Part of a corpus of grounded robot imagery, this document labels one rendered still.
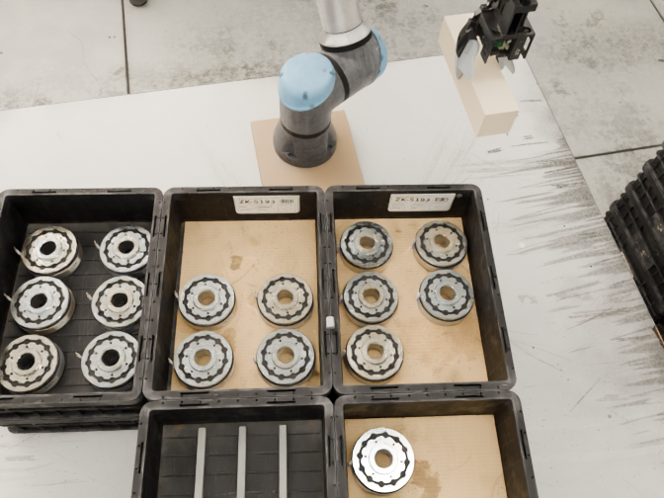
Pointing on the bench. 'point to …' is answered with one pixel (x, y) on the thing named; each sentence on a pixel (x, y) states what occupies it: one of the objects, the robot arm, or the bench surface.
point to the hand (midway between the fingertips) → (477, 68)
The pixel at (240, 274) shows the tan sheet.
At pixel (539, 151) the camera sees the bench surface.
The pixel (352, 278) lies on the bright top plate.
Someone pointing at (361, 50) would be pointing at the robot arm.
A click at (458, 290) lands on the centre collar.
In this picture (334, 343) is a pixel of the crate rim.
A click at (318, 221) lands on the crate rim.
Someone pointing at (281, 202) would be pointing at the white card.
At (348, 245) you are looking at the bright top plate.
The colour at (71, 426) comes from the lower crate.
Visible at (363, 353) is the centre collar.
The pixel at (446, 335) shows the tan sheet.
